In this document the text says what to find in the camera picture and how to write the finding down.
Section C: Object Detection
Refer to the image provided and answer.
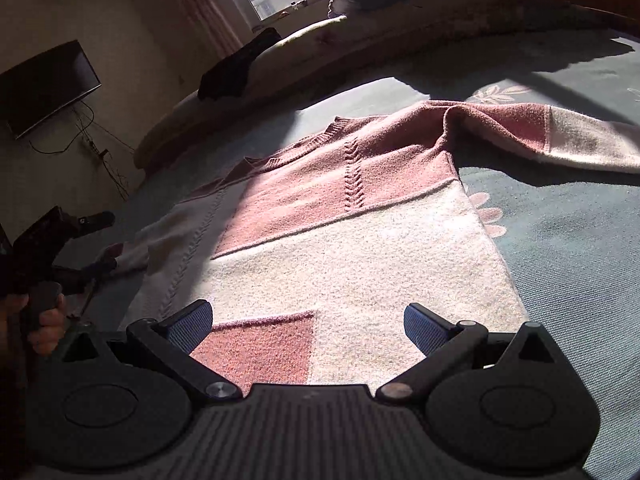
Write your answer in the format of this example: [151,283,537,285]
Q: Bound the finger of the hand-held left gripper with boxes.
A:
[52,255,119,295]
[75,211,116,235]

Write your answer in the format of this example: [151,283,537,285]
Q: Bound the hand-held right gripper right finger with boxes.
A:
[375,302,569,404]

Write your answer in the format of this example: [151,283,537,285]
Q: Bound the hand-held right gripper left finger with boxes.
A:
[61,299,243,402]

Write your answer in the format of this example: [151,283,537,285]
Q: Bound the pink and white knit sweater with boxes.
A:
[97,100,640,393]

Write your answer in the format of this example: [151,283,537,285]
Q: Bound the person's left hand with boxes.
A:
[5,292,69,358]

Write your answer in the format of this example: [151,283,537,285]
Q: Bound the power strip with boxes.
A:
[82,135,109,159]

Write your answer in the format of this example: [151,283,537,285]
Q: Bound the black garment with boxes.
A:
[197,27,283,101]

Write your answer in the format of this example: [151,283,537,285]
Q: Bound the pink striped curtain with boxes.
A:
[150,0,246,68]

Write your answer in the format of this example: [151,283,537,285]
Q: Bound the folded floral quilt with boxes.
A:
[134,0,571,171]

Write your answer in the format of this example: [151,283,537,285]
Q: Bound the black television cable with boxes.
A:
[27,100,137,202]

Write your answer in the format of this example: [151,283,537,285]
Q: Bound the wall-mounted television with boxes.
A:
[0,39,102,141]

